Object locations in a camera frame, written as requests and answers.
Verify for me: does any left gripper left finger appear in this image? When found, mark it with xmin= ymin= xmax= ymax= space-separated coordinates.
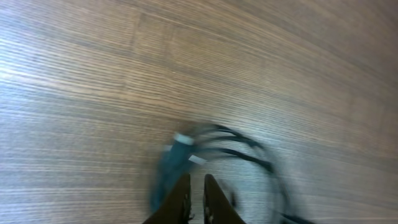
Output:
xmin=143 ymin=174 xmax=191 ymax=224

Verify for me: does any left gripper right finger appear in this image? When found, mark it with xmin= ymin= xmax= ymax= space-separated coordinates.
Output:
xmin=203 ymin=174 xmax=245 ymax=224

